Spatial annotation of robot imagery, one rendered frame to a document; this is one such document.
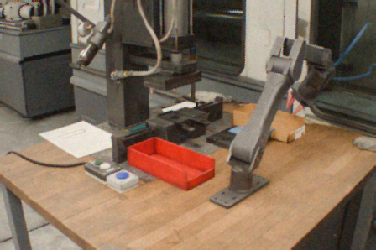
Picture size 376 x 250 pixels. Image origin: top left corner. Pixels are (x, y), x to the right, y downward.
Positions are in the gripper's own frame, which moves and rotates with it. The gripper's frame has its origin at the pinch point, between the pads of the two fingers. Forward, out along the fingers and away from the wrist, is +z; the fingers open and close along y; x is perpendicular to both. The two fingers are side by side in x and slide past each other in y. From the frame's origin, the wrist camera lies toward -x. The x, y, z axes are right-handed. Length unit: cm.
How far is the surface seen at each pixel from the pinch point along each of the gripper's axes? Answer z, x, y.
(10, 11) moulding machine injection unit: 208, -67, 340
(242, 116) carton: 13.4, 6.7, 11.7
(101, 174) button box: 18, 69, 13
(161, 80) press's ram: 2.3, 39.8, 28.4
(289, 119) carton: 6.2, -5.0, -0.6
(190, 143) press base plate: 20.7, 29.6, 12.7
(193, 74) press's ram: 1.9, 26.2, 27.3
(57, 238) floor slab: 152, 37, 48
